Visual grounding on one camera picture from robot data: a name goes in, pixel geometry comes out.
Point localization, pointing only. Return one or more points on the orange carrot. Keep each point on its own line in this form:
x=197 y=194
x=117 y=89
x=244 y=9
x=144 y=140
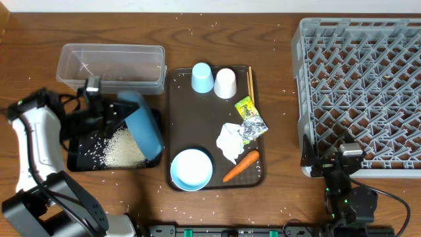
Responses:
x=247 y=161

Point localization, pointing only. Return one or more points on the crumpled white napkin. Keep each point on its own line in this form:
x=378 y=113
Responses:
x=230 y=141

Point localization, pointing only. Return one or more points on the wooden chopstick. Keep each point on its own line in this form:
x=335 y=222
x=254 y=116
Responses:
x=251 y=86
x=248 y=85

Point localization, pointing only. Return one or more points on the pale pink cup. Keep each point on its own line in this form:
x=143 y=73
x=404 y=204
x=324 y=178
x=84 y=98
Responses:
x=225 y=85

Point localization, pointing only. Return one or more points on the grey dishwasher rack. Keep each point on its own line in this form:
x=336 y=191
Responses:
x=358 y=80

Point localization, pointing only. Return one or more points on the light blue rice bowl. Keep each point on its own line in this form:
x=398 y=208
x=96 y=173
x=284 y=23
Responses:
x=191 y=170

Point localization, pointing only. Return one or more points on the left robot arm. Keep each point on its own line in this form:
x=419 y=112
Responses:
x=48 y=201

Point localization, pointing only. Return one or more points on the brown serving tray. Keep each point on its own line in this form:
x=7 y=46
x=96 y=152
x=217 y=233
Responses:
x=194 y=120

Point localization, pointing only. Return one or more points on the dark blue plate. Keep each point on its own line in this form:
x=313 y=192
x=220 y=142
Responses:
x=143 y=126

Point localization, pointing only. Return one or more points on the light blue cup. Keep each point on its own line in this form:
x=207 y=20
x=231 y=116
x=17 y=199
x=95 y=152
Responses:
x=202 y=80

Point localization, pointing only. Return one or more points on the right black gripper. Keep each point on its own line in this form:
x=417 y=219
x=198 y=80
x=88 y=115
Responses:
x=310 y=158

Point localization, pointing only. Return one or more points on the clear plastic bin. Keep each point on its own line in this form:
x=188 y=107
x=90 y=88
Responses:
x=120 y=66

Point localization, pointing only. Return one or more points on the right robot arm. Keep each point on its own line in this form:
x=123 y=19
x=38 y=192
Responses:
x=351 y=208

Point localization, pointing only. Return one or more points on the black waste tray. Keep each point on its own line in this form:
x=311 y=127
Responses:
x=89 y=154

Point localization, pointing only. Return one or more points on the green foil snack wrapper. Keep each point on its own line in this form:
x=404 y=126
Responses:
x=253 y=125

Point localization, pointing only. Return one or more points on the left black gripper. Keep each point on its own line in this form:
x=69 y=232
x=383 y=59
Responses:
x=102 y=111

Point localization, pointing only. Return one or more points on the white rice pile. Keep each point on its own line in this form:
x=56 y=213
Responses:
x=122 y=152

